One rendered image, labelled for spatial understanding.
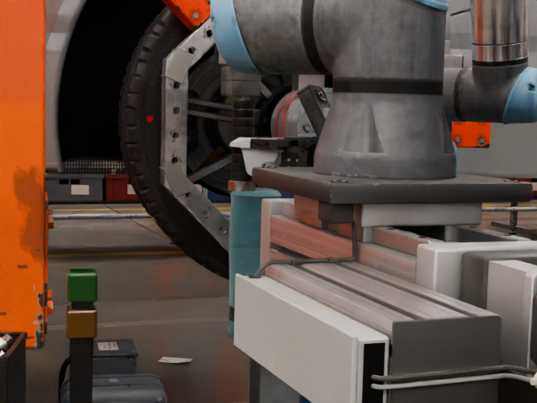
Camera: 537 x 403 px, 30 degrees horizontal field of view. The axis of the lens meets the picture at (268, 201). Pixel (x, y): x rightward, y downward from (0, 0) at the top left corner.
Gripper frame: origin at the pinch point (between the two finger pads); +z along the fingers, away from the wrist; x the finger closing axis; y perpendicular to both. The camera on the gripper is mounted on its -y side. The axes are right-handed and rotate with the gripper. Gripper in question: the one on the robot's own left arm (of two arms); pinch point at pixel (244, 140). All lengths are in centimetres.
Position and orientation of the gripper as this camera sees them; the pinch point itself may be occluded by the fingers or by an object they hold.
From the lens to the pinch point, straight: 161.4
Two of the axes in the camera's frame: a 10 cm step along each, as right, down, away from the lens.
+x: 5.3, -0.7, 8.4
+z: -8.5, -0.7, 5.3
